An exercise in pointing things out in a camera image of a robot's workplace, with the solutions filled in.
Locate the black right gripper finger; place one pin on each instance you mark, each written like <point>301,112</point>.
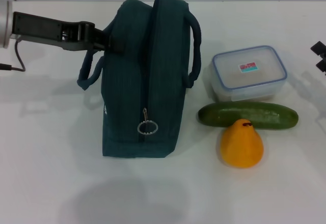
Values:
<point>323,66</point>
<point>321,49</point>

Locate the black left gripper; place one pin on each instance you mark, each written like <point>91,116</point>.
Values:
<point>43,29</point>

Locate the dark teal insulated lunch bag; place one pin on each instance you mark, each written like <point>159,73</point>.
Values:
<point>122,81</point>

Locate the green cucumber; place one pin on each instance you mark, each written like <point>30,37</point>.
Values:
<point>275,115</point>

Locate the clear blue-rimmed plastic food container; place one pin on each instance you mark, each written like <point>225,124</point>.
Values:
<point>248,76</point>

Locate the orange yellow toy pear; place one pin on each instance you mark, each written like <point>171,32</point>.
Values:
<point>240,147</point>

